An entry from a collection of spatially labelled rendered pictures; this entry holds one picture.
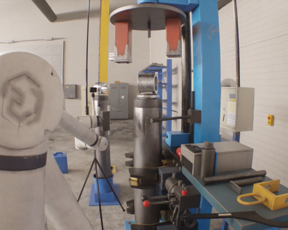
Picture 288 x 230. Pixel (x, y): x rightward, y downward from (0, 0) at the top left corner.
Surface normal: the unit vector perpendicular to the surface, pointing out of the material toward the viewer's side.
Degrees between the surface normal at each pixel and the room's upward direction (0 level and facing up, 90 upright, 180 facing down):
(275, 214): 0
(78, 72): 90
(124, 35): 90
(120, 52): 90
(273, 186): 90
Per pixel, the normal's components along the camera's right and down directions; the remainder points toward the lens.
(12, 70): 0.65, 0.02
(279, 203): 0.14, 0.11
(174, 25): -0.23, 0.11
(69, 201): 0.92, -0.13
